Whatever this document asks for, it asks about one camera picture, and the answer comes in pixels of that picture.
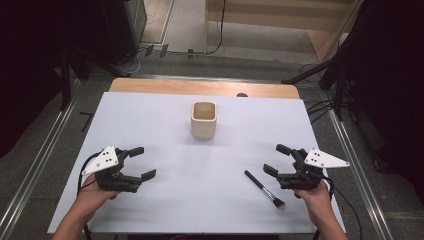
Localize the black metal stand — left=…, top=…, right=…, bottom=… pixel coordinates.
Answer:
left=281, top=49, right=354, bottom=122

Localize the white floor cable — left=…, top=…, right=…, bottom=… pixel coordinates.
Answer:
left=116, top=46, right=149, bottom=75

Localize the black makeup brush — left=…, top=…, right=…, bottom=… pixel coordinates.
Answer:
left=244, top=170, right=286, bottom=210

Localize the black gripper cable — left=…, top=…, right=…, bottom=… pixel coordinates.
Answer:
left=77, top=152, right=101, bottom=196
left=321, top=174, right=364, bottom=240

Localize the wooden shelf unit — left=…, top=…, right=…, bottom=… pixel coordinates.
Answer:
left=203, top=0, right=364, bottom=64

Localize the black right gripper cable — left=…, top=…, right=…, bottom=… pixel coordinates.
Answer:
left=321, top=174, right=364, bottom=240

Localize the cream square cup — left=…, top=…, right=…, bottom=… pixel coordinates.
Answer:
left=190, top=101, right=218, bottom=140

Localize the bundle of black floor cables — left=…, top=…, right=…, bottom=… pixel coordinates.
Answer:
left=304, top=98, right=338, bottom=125

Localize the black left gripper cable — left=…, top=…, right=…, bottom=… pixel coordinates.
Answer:
left=77, top=152, right=101, bottom=196

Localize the person's left hand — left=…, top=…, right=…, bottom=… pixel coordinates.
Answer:
left=75, top=161, right=126, bottom=219

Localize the person's right hand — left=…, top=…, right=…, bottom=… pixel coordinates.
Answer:
left=291, top=161, right=335, bottom=228

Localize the black hanging cable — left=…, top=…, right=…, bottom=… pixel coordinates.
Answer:
left=204, top=0, right=228, bottom=56

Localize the black cabinet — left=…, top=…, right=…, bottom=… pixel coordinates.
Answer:
left=74, top=0, right=148, bottom=66

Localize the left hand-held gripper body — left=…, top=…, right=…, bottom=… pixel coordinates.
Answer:
left=81, top=145, right=144, bottom=194

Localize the metal floor rail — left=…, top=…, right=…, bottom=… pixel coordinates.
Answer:
left=328, top=109, right=395, bottom=240
left=0, top=99, right=79, bottom=238

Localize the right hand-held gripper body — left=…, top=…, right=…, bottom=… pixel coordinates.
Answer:
left=275, top=147, right=351, bottom=192

